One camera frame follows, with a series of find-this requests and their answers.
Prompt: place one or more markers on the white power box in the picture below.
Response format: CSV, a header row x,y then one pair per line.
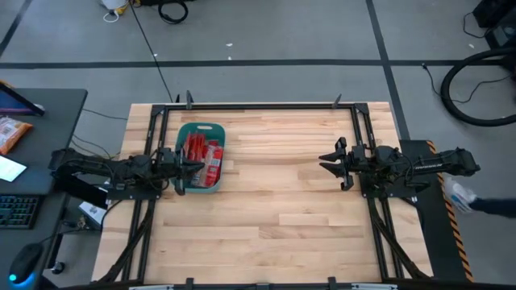
x,y
92,213

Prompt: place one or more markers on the person's shoe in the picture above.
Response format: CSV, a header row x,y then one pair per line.
x,y
459,195

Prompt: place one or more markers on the tilted screen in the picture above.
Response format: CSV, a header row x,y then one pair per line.
x,y
16,102

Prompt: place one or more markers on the black mouse with blue light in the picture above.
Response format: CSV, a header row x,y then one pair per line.
x,y
24,263

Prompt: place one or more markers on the black keyboard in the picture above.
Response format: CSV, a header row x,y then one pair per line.
x,y
18,211

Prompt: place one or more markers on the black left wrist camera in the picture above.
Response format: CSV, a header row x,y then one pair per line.
x,y
141,163

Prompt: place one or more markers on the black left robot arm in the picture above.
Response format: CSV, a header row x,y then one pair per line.
x,y
105,169

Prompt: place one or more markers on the black desk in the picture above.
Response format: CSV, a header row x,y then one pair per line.
x,y
52,133

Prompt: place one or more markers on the black mat with hazard stripes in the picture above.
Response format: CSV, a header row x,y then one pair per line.
x,y
427,225

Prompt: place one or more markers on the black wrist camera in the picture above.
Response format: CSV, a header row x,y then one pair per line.
x,y
141,163
387,155

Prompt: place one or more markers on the black equipment box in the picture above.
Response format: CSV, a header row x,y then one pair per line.
x,y
498,20

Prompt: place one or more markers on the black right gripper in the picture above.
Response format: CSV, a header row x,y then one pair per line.
x,y
360,163

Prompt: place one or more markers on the red popcorn bag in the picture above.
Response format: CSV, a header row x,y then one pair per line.
x,y
215,165
200,179
188,147
199,145

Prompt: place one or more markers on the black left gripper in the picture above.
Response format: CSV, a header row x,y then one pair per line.
x,y
169,163

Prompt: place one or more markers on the teal plastic basket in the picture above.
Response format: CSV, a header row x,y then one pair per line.
x,y
203,189

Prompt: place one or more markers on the person's leg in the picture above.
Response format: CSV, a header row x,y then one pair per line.
x,y
493,207

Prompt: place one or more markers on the black aluminium table frame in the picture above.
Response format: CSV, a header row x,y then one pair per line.
x,y
159,133

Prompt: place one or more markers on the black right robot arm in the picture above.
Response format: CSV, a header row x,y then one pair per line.
x,y
435,163

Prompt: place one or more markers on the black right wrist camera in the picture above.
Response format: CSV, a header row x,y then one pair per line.
x,y
387,155

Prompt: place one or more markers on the orange snack bag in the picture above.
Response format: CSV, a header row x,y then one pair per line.
x,y
12,135

